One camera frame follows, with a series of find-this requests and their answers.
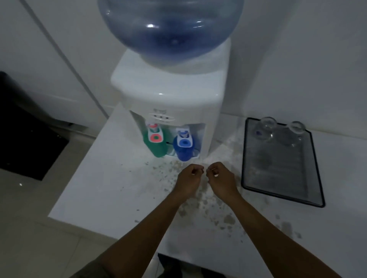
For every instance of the person's left hand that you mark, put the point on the person's left hand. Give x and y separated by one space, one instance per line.
187 181

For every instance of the person's right hand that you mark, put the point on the person's right hand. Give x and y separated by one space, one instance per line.
225 183

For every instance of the blue plastic cup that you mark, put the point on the blue plastic cup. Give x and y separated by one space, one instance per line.
183 154

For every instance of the green plastic cup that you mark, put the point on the green plastic cup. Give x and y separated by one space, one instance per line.
156 149

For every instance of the black mesh tray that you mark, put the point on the black mesh tray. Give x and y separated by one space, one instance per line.
282 177

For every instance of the clear drinking glass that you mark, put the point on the clear drinking glass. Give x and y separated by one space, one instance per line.
265 129
293 133

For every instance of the person's right forearm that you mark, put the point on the person's right forearm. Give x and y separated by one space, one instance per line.
272 240

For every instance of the person's left forearm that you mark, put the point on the person's left forearm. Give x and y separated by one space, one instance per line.
143 237

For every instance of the person's left shoe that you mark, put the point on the person's left shoe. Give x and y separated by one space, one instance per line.
170 267

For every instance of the person's shoe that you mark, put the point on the person's shoe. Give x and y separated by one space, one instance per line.
170 267
213 273

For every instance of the person's right shoe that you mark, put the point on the person's right shoe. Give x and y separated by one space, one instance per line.
213 273

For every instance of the white water dispenser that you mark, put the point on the white water dispenser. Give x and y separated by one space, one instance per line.
172 88

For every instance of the large blue water bottle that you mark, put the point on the large blue water bottle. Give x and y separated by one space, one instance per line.
169 28

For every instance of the black cabinet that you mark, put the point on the black cabinet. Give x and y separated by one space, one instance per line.
25 137

